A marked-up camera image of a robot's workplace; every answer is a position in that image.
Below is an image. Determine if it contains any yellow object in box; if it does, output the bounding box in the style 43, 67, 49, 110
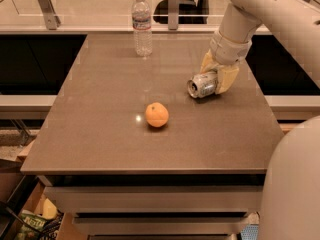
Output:
42, 198, 58, 220

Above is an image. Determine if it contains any lower grey drawer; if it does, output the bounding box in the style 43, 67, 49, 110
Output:
73, 217, 248, 236

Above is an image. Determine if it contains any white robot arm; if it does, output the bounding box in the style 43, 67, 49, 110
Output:
201, 0, 320, 240

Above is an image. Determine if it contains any blue perforated object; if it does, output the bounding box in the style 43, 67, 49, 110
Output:
240, 224, 259, 240

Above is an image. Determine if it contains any middle metal railing post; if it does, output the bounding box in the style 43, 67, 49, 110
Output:
168, 0, 179, 30

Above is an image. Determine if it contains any grey drawer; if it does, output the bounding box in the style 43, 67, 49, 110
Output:
73, 217, 248, 236
45, 186, 262, 213

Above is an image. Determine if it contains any clear plastic water bottle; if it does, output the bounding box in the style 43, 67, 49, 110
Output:
131, 0, 152, 57

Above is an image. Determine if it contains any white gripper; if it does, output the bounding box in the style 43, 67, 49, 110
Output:
200, 31, 252, 94

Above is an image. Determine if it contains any cardboard box left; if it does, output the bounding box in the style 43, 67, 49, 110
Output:
0, 182, 87, 240

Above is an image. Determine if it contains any upper grey drawer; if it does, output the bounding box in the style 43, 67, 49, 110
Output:
45, 186, 262, 213

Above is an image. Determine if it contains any left metal railing post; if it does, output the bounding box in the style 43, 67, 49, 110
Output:
37, 0, 61, 30

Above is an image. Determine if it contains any silver 7up soda can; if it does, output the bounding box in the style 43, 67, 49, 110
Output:
187, 71, 218, 98

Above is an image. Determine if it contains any green snack bag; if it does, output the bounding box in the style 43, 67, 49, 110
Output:
14, 210, 47, 240

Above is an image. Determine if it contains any black office chair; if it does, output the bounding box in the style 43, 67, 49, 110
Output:
153, 0, 212, 26

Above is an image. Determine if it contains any orange fruit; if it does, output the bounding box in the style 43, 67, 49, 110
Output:
145, 102, 169, 128

